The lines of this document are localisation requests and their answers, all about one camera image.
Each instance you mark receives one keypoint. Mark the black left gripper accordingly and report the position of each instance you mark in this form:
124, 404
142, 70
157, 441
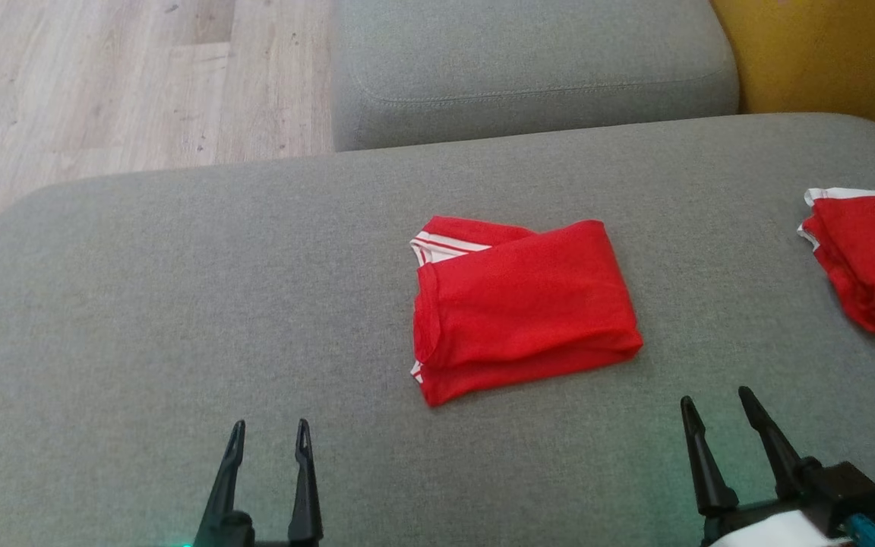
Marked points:
226, 530

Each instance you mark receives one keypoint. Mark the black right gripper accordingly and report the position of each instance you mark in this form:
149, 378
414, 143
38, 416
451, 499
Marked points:
844, 490

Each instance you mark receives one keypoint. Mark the red shorts with white trim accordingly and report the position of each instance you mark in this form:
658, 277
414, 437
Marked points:
870, 258

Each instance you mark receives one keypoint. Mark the red and white jersey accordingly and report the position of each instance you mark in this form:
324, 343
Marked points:
521, 304

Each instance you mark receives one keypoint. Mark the yellow and grey sofa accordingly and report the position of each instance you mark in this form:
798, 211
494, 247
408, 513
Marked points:
141, 342

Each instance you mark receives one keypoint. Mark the wide yellow sofa backrest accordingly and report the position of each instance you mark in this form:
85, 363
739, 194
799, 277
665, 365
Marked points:
825, 53

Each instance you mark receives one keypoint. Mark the medium grey sofa seat cushion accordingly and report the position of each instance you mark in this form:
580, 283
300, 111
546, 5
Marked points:
521, 68

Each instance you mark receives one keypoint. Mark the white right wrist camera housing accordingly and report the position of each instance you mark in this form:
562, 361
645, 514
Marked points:
779, 532

